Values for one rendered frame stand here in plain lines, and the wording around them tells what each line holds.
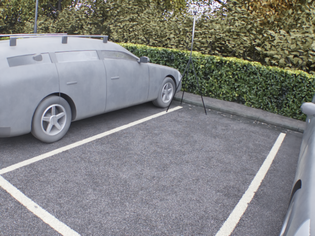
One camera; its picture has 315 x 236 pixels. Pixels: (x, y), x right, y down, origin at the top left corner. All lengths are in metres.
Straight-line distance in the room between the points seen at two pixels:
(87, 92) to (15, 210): 2.17
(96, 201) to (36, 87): 1.67
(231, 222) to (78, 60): 2.95
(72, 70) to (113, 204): 2.04
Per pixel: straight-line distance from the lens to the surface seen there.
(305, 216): 1.64
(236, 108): 6.55
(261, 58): 8.81
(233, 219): 2.73
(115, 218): 2.53
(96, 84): 4.27
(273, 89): 6.64
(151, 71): 5.33
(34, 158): 3.58
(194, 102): 6.59
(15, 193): 2.92
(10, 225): 2.52
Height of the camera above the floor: 1.56
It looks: 18 degrees down
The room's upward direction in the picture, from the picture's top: 5 degrees clockwise
